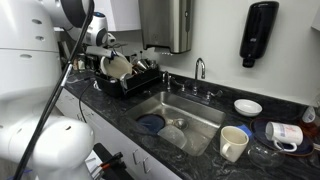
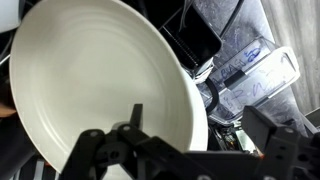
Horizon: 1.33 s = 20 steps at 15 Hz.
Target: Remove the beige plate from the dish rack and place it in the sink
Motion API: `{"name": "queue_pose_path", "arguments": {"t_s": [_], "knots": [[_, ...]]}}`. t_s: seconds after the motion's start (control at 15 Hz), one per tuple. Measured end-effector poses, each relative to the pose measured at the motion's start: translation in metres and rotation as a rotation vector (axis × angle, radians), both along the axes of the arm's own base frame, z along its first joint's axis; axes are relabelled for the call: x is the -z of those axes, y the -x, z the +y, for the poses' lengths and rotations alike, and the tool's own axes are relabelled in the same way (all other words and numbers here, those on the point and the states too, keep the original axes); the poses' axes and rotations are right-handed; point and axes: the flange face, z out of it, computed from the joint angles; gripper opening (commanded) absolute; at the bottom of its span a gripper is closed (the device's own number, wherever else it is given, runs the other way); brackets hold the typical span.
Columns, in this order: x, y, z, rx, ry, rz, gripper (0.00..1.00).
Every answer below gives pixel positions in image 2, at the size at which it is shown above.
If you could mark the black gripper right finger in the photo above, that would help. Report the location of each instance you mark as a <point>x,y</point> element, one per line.
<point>286,156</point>

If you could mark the clear container with blue writing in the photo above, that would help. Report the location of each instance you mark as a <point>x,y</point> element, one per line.
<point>260,80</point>

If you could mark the beige ceramic plate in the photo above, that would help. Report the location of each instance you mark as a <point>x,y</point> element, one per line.
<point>100,76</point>

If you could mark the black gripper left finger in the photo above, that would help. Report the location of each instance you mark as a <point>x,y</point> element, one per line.
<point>100,150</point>

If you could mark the black slotted utensil holder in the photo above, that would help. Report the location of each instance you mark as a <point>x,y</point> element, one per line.
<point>200,36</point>

